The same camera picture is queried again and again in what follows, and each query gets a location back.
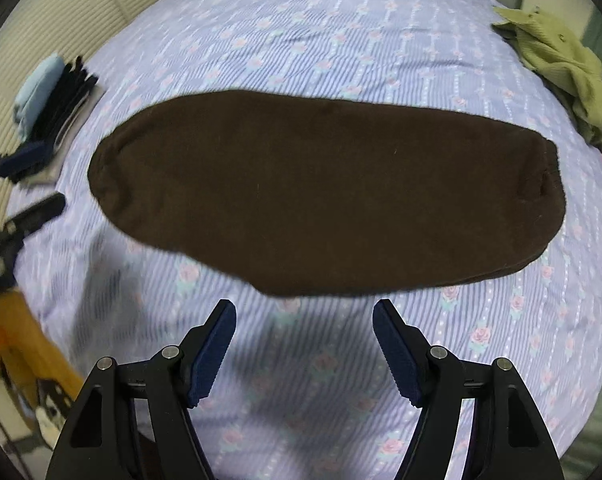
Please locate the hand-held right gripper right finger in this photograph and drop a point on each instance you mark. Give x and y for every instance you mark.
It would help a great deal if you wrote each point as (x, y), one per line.
(400, 357)

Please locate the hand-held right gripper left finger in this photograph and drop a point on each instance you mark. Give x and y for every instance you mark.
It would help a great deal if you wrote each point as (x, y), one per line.
(212, 357)

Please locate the dark brown sock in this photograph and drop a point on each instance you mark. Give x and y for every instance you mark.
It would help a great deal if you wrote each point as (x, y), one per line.
(326, 195)

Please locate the stack of folded clothes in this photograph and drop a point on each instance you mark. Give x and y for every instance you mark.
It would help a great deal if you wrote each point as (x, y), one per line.
(48, 110)

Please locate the orange cloth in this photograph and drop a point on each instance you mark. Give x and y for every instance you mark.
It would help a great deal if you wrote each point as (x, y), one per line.
(26, 345)

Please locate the floral striped bed sheet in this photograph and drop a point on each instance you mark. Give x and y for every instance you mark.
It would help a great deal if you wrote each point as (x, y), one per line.
(331, 50)

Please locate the olive green garment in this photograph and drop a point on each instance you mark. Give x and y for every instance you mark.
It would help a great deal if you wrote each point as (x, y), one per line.
(561, 55)

